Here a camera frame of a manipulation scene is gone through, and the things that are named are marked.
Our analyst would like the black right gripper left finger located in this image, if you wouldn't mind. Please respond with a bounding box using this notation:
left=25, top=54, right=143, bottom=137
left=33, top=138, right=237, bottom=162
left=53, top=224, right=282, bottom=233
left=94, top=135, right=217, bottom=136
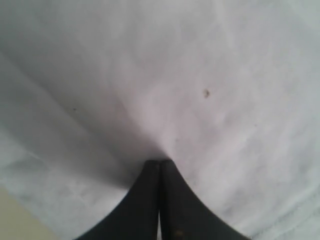
left=77, top=160, right=160, bottom=240

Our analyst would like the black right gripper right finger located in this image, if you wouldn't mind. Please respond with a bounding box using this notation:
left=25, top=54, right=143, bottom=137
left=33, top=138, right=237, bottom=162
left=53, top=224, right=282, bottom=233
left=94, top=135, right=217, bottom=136
left=159, top=160, right=248, bottom=240

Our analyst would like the white t-shirt red lettering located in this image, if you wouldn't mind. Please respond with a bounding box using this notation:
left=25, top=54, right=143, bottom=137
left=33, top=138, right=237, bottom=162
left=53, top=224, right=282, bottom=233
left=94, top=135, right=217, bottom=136
left=0, top=0, right=320, bottom=240

